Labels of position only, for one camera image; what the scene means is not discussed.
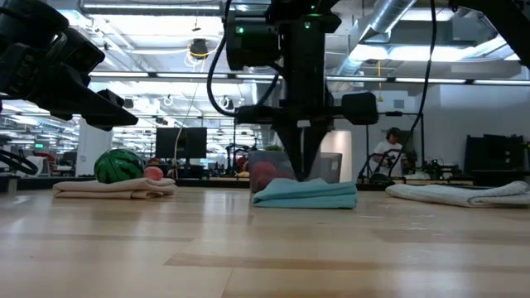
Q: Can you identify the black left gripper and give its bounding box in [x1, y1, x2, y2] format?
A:
[0, 42, 140, 132]

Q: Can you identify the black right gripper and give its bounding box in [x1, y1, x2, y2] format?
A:
[234, 31, 379, 182]

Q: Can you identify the red bell pepper toy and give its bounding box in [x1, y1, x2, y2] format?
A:
[251, 161, 279, 192]

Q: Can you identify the green striped watermelon toy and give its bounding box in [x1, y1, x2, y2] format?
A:
[93, 147, 145, 185]

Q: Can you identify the small pink peach toy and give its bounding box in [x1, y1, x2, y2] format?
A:
[143, 166, 165, 181]

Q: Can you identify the clear grey tupperware container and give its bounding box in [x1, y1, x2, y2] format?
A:
[248, 151, 344, 194]

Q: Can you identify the white pillar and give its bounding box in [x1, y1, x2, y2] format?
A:
[75, 118, 115, 178]

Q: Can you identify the blue tray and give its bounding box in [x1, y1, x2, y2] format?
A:
[251, 177, 359, 210]

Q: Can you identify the black background monitor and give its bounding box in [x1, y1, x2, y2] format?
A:
[155, 127, 208, 161]

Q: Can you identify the clear left tray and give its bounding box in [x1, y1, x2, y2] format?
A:
[51, 176, 179, 200]

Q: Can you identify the person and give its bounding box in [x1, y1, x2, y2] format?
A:
[371, 127, 415, 177]

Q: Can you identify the black round ceiling device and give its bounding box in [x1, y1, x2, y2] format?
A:
[189, 38, 210, 60]

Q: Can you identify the black background cabinet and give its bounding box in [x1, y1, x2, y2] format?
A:
[465, 133, 529, 173]

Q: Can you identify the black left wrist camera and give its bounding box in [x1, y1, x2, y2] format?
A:
[55, 26, 107, 78]

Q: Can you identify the long ceiling light rail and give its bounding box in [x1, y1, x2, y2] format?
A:
[89, 70, 530, 87]

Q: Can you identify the black background rig frame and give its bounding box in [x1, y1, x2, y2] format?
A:
[365, 110, 425, 179]

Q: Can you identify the black aluminium table frame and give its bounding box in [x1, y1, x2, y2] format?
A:
[0, 173, 475, 192]

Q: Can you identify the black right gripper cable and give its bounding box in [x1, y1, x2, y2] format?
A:
[205, 0, 282, 118]

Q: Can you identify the silver ventilation duct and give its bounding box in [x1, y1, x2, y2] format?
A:
[330, 0, 418, 84]

